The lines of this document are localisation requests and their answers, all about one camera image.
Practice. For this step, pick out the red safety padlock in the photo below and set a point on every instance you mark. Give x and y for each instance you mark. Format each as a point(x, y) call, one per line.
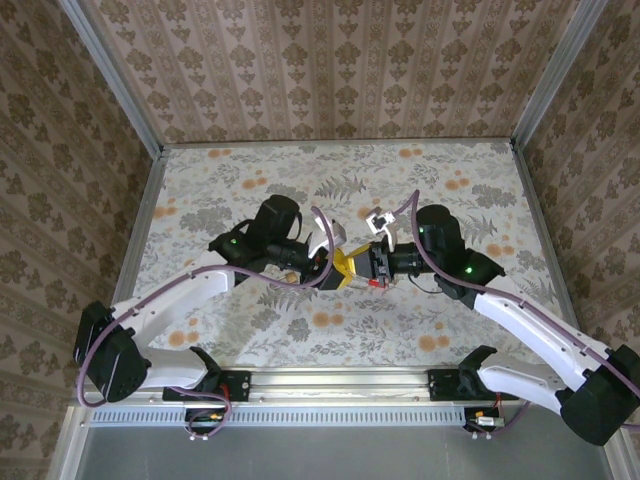
point(372, 283)

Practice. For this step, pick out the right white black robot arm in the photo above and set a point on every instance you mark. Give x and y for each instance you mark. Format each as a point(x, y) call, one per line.
point(525, 325)

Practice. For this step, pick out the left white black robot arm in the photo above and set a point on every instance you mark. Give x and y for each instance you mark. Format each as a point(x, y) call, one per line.
point(165, 300)

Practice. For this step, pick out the floral table cover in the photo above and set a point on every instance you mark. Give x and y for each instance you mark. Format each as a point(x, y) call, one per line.
point(350, 345)

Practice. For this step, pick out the wide aluminium extrusion beam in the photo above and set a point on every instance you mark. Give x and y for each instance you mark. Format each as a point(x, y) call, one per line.
point(340, 382)

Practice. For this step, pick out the grey metal sheet panel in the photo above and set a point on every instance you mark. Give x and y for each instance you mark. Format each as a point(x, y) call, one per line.
point(340, 455)

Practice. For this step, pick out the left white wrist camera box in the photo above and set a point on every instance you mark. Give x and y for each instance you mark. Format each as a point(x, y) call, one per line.
point(327, 240)

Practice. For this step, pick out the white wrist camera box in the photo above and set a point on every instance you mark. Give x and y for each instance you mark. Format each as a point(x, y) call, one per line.
point(327, 240)
point(380, 222)

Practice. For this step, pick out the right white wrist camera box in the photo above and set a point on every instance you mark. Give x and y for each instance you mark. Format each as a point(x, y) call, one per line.
point(380, 222)

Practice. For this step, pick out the aluminium table edge rail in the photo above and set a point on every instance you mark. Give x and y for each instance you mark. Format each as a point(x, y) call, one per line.
point(340, 142)
point(537, 220)
point(142, 220)

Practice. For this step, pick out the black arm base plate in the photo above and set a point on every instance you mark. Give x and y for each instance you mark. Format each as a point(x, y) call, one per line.
point(240, 385)
point(440, 387)

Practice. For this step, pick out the aluminium frame post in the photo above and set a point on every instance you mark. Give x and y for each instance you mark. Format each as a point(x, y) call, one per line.
point(560, 75)
point(115, 85)

